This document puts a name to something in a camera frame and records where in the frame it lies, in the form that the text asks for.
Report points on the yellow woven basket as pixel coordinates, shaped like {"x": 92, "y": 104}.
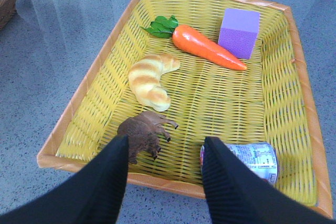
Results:
{"x": 270, "y": 102}

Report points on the orange toy carrot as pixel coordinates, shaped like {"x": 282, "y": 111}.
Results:
{"x": 189, "y": 40}

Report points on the brown toy animal figure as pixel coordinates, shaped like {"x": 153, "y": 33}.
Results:
{"x": 143, "y": 132}

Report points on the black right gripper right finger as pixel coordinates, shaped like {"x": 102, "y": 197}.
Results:
{"x": 234, "y": 194}

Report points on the white blue printed can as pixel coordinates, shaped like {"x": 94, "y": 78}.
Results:
{"x": 257, "y": 158}

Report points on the toy croissant bread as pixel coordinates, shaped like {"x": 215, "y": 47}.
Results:
{"x": 145, "y": 80}

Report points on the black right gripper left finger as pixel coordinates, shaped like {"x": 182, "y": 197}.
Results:
{"x": 93, "y": 195}

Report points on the purple foam cube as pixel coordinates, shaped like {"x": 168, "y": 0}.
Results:
{"x": 239, "y": 31}

